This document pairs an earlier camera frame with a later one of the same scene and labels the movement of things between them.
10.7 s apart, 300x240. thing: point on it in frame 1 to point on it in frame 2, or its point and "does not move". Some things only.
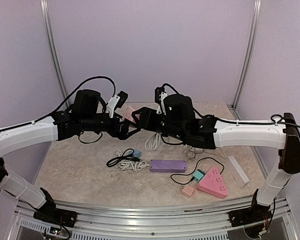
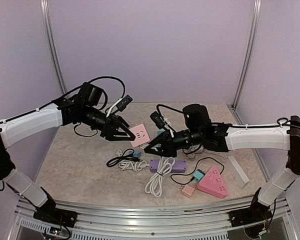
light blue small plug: (137, 153) does not move
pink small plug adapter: (128, 114) to (142, 136)
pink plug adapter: (187, 190) does not move
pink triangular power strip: (212, 183) does not move
